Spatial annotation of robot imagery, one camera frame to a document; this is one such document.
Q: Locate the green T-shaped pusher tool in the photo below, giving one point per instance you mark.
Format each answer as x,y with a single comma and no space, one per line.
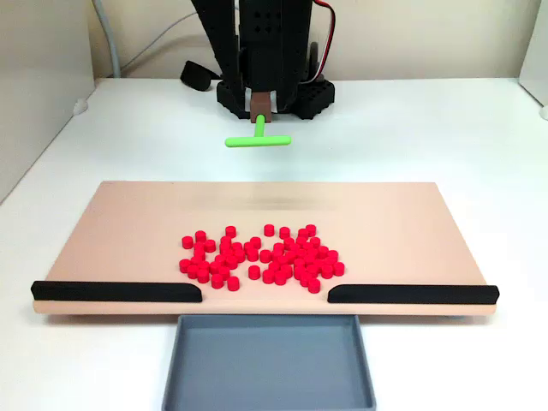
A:
260,128

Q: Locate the white putty blob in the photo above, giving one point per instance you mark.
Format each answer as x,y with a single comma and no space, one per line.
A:
80,107
544,112

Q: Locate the red cylindrical granule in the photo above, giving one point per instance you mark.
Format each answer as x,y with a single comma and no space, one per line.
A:
196,262
302,254
302,234
185,265
214,268
312,269
193,271
278,248
332,255
299,263
299,272
236,247
284,232
313,285
294,248
311,229
204,267
327,271
286,271
289,242
329,262
320,261
224,248
229,255
199,248
226,240
233,283
220,260
203,276
305,279
224,271
254,271
277,256
280,278
309,260
240,256
249,247
315,242
301,240
269,230
198,257
290,256
252,255
200,236
284,261
314,256
255,242
265,256
307,248
268,276
231,263
210,246
323,251
338,269
187,242
274,266
217,281
230,231

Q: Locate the white side panel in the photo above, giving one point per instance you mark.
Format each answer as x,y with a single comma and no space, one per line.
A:
38,107
537,51

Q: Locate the beige sloped board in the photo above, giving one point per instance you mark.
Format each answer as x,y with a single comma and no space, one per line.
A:
128,235

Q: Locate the gray rectangular tray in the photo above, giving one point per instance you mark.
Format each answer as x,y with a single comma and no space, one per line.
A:
267,368

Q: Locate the black edge rail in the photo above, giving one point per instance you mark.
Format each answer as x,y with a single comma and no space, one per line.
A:
115,292
411,294

